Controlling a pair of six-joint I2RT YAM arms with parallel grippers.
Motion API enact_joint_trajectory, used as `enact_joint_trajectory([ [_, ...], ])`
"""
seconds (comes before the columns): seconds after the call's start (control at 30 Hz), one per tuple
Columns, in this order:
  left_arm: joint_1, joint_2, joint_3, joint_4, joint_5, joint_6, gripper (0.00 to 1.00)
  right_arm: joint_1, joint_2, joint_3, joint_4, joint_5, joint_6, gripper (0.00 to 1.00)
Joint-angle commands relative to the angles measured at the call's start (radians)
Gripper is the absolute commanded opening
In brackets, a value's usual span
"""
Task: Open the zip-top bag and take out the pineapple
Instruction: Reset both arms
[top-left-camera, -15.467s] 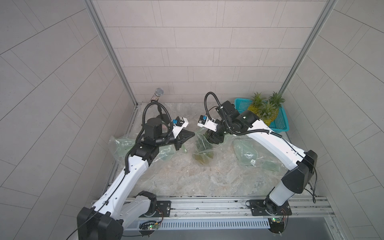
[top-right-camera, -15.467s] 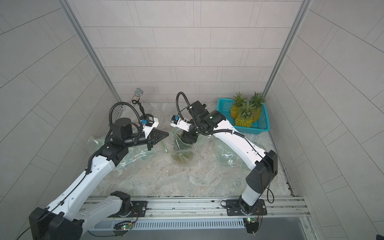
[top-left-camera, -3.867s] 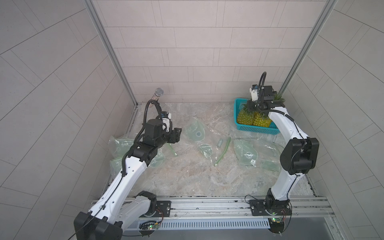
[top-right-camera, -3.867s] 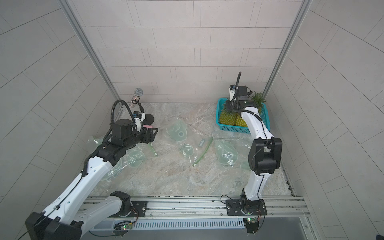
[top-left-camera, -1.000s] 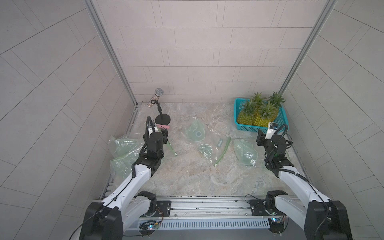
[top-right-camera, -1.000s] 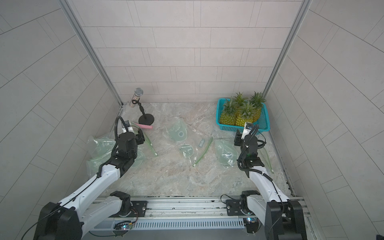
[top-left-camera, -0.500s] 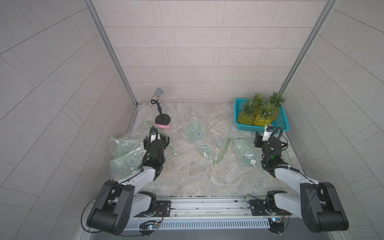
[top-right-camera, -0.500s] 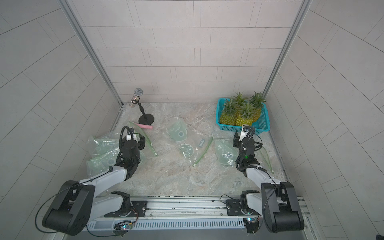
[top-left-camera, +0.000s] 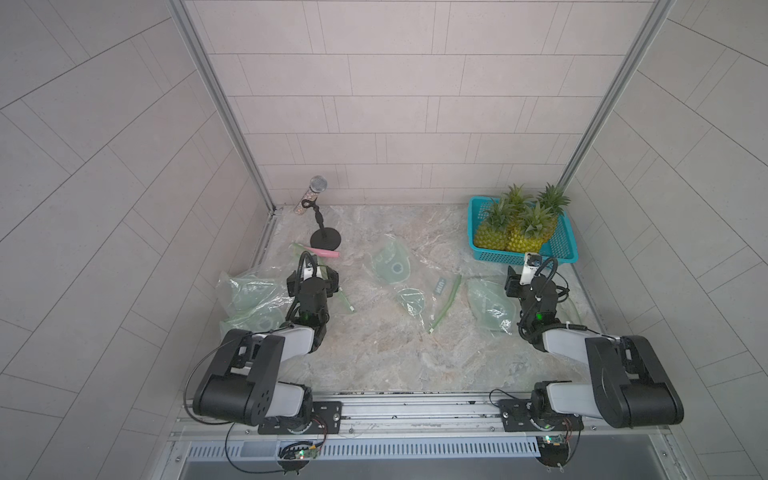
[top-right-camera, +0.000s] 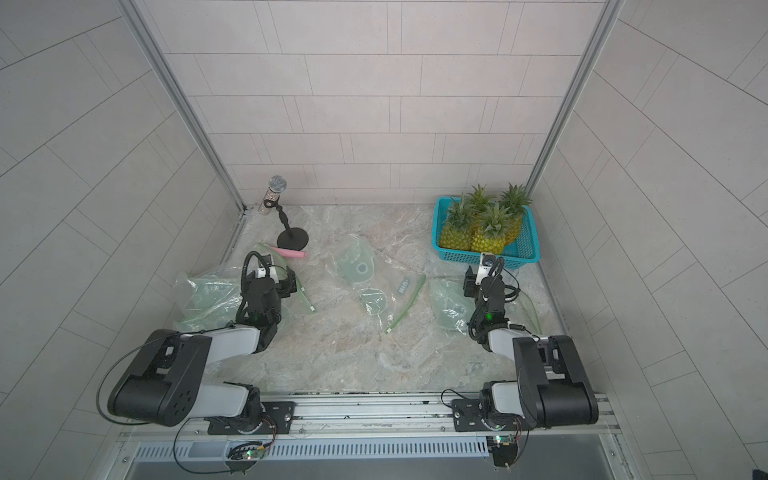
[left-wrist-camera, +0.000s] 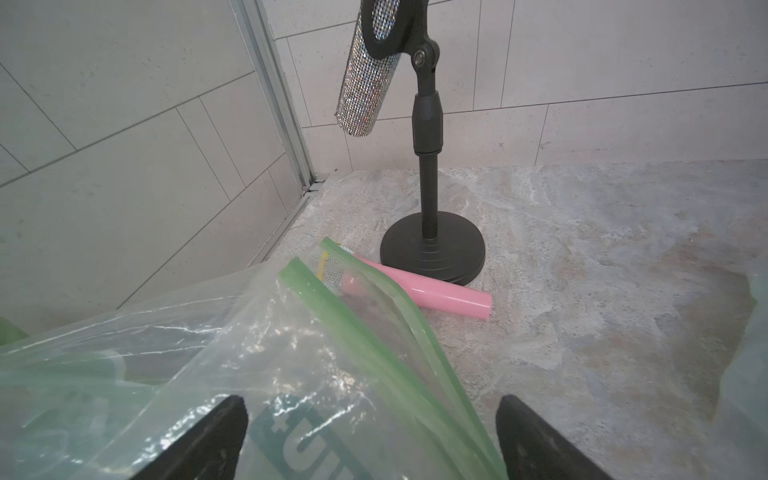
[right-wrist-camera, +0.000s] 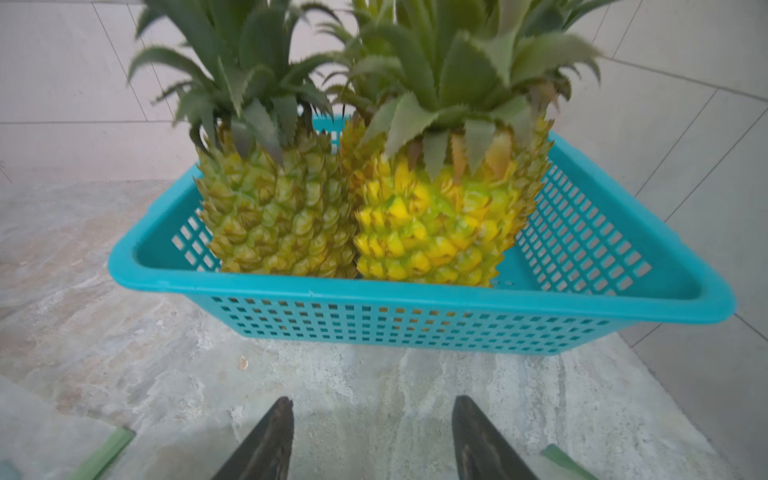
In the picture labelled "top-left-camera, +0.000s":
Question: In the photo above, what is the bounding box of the yellow pineapple zip bag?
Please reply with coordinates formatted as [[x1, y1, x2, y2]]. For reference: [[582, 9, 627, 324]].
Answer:
[[467, 277, 582, 344]]

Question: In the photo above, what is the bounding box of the zip-top bag green pineapple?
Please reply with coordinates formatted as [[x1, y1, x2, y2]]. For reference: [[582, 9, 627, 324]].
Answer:
[[215, 272, 291, 337]]

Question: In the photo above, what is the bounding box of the yellow pineapple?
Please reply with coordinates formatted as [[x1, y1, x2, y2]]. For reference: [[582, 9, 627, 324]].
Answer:
[[506, 202, 558, 253]]

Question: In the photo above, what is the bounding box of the bagged pineapple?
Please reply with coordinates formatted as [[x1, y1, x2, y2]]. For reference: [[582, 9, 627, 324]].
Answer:
[[473, 198, 515, 251]]

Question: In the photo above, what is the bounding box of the orange pineapple zip bag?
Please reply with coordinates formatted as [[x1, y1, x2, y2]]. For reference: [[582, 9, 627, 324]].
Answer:
[[325, 265, 356, 313]]

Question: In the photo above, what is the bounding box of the orange pineapple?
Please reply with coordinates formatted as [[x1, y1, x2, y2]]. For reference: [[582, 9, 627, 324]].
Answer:
[[504, 184, 533, 221]]

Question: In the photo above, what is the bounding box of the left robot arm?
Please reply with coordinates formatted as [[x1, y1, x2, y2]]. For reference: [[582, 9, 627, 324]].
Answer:
[[185, 267, 339, 431]]

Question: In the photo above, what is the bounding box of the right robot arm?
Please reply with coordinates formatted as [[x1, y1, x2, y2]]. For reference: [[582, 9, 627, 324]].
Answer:
[[504, 265, 685, 429]]

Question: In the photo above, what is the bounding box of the teal plastic basket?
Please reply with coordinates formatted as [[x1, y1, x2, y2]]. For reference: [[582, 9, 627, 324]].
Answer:
[[467, 196, 579, 265]]

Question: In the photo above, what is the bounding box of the black microphone stand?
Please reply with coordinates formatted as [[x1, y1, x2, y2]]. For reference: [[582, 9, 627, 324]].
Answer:
[[301, 199, 342, 251]]

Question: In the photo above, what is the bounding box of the glitter silver microphone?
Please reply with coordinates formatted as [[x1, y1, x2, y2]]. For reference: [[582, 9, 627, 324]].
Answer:
[[294, 175, 328, 215]]

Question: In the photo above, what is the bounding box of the left circuit board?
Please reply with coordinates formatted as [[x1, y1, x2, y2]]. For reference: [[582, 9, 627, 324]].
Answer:
[[277, 441, 322, 474]]

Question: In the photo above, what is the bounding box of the circuit board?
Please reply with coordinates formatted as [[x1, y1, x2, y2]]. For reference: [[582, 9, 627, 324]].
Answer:
[[536, 435, 571, 469], [277, 441, 322, 474]]

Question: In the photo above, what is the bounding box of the right circuit board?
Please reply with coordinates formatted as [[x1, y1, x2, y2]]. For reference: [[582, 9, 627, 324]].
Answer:
[[536, 435, 571, 469]]

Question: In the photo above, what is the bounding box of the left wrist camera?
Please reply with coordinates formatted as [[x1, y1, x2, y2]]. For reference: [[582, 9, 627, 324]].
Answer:
[[300, 263, 319, 281]]

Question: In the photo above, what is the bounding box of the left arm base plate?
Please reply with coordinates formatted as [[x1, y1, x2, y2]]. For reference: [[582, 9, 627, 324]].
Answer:
[[257, 401, 343, 435]]

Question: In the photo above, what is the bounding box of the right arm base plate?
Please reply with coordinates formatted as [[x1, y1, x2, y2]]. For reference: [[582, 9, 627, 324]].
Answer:
[[496, 398, 584, 435]]

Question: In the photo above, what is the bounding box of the aluminium mounting rail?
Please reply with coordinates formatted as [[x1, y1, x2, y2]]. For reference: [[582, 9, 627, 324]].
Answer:
[[170, 392, 669, 441]]

